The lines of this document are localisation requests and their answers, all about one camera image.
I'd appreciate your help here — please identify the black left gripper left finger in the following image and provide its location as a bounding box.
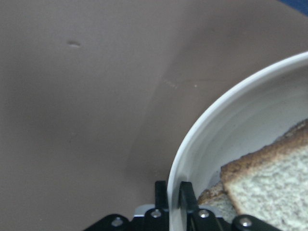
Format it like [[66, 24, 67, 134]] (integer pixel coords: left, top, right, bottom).
[[154, 180, 169, 212]]

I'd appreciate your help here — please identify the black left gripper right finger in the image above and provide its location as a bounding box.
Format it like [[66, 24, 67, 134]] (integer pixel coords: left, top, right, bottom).
[[179, 181, 199, 214]]

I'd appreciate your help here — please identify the bread slice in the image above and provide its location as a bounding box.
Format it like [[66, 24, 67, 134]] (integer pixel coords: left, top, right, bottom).
[[197, 120, 308, 223], [220, 141, 308, 231]]

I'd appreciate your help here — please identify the white round plate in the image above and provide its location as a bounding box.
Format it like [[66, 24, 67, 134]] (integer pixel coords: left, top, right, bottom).
[[167, 52, 308, 231]]

